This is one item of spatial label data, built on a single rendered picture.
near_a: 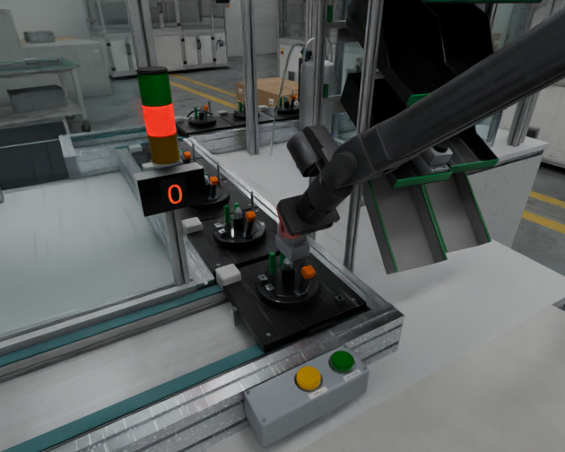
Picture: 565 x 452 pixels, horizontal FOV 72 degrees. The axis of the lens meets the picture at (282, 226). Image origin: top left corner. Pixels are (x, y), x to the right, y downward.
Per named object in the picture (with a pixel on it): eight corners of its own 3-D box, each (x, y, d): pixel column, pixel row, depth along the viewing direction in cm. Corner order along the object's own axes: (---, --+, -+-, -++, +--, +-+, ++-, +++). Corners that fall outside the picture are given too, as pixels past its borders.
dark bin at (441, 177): (447, 180, 82) (465, 154, 76) (393, 189, 78) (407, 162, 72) (387, 97, 96) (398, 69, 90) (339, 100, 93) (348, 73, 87)
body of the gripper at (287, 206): (274, 204, 70) (289, 185, 63) (322, 193, 74) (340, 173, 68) (289, 238, 68) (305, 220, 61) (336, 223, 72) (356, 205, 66)
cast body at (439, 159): (442, 178, 81) (459, 153, 76) (425, 181, 80) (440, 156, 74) (422, 150, 86) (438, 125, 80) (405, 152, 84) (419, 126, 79)
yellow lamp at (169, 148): (183, 161, 71) (179, 134, 68) (155, 166, 68) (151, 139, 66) (175, 152, 74) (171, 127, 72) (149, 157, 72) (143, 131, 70)
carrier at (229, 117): (277, 123, 205) (277, 98, 199) (235, 129, 195) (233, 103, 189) (256, 112, 223) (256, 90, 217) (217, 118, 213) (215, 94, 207)
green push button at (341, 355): (358, 369, 69) (359, 361, 68) (339, 379, 67) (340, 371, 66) (343, 354, 72) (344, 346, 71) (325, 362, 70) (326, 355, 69)
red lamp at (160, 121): (179, 134, 68) (176, 105, 66) (151, 138, 66) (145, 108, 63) (171, 126, 72) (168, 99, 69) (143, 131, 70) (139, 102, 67)
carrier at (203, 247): (301, 250, 101) (302, 207, 95) (213, 279, 91) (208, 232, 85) (259, 212, 120) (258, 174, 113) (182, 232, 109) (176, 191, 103)
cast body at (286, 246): (309, 256, 78) (311, 225, 75) (291, 262, 76) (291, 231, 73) (288, 237, 85) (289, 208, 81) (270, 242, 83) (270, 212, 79)
